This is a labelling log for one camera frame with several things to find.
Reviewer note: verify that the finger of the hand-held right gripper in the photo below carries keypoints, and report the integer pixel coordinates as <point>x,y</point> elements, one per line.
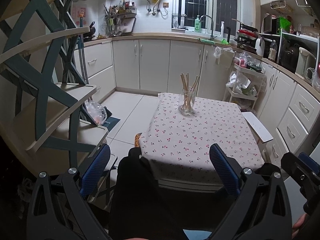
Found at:
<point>298,172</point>
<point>312,165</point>

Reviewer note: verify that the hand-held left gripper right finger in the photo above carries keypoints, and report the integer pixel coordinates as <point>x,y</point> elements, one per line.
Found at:
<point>223,171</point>

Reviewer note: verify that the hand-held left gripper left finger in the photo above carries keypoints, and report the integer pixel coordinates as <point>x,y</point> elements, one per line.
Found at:
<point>96,171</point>

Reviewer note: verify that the clear glass jar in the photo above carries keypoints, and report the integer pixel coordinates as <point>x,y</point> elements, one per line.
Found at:
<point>187,107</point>

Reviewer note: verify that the bundle of wooden chopsticks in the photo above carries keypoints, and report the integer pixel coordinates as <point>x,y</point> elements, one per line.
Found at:
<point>186,90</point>

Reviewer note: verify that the person's right hand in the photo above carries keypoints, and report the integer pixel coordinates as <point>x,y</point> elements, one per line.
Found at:
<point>300,223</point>

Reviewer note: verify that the cherry print tablecloth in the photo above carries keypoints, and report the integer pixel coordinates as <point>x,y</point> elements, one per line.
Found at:
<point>200,135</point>

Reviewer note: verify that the orange patterned cloth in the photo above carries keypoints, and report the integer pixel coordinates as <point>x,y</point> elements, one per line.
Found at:
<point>138,140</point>

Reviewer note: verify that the dark teal flat board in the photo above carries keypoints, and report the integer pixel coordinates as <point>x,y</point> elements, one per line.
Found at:
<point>112,120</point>

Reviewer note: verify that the white stool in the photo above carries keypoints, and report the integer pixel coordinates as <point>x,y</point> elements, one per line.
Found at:
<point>257,127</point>

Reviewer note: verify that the clear bag with orange contents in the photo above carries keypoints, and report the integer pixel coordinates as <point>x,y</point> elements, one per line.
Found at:
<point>96,112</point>

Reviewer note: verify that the blue cloth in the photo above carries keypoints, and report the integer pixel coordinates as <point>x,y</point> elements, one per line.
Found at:
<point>197,235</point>

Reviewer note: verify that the white trolley cart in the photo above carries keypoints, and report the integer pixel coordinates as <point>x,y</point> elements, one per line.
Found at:
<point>260,90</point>

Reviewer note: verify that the white plastic bag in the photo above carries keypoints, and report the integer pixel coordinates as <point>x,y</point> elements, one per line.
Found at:
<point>238,81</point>

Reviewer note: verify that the teal and beige shelf rack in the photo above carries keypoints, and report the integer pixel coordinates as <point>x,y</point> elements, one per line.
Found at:
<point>37,92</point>

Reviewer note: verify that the white thermo pot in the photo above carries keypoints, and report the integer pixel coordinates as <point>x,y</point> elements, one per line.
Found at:
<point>305,62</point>

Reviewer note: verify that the bag of red food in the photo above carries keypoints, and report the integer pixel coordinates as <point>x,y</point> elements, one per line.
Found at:
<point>246,62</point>

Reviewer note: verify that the blue metal pole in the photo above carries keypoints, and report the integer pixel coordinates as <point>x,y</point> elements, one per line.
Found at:
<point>83,60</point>

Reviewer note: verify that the black countertop oven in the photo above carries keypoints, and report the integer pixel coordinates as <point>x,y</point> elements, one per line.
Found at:
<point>288,53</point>

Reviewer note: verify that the clear plastic bag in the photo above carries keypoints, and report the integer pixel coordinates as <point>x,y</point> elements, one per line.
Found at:
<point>223,55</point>

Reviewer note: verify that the oil bottle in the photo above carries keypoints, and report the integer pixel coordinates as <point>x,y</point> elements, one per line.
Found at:
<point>273,52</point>

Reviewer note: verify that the white kitchen base cabinets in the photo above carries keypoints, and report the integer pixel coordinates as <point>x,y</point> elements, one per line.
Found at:
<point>155,62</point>

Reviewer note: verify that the white plastic jug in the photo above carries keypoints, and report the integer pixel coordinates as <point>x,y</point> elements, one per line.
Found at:
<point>260,47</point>

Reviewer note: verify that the white metal counter rack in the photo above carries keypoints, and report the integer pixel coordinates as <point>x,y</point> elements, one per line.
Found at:
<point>300,35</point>

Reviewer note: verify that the green dish cloth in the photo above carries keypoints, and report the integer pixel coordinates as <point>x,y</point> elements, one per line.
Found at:
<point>207,41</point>

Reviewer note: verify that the black tap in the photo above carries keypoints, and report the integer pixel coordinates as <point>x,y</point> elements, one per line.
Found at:
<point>228,35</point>

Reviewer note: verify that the stack of pots and pans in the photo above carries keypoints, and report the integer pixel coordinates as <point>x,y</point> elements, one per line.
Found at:
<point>246,35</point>

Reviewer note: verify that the black wok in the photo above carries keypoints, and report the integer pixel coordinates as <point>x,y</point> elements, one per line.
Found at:
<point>91,32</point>

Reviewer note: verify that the white spray bottle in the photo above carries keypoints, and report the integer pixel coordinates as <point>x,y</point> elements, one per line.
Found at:
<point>222,30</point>

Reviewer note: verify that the green plastic bag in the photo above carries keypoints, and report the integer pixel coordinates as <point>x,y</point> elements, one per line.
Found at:
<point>285,25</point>

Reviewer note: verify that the microwave oven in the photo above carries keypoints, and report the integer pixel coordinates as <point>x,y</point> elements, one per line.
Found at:
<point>270,25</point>

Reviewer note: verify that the green soap bottle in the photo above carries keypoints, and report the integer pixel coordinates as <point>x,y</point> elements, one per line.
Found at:
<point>197,26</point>

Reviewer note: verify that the chrome faucet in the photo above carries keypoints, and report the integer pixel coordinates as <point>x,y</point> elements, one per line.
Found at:
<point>212,21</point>

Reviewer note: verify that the spice rack with bottles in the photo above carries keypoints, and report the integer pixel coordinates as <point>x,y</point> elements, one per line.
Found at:
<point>120,12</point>

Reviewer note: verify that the barred window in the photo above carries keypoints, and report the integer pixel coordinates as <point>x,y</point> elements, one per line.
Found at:
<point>225,2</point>

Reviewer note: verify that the pink wall poster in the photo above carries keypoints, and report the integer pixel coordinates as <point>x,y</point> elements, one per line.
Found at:
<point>78,13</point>

